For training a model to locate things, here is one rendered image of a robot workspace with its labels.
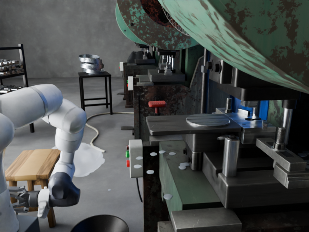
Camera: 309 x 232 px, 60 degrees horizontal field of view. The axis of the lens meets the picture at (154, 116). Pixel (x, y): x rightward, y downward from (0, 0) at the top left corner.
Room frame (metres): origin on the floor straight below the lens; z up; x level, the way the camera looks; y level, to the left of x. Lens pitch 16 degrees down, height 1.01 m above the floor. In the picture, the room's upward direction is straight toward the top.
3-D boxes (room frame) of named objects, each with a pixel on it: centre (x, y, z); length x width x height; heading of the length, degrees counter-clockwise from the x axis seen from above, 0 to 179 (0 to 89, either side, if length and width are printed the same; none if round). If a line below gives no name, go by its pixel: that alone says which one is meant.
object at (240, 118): (0.75, -0.27, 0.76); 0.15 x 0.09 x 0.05; 7
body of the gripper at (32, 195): (1.09, 0.58, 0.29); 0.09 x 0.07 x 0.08; 95
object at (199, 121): (0.73, -0.11, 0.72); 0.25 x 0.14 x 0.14; 97
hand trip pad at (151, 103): (1.05, -0.01, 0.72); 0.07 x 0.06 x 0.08; 97
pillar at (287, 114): (0.68, -0.35, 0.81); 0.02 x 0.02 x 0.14
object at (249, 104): (0.75, -0.27, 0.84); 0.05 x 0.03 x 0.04; 7
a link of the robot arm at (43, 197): (1.08, 0.51, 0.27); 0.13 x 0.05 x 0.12; 5
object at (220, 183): (0.75, -0.28, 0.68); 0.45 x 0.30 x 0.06; 7
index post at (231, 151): (0.56, -0.17, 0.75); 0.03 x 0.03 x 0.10; 7
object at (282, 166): (0.58, -0.30, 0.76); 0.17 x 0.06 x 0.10; 7
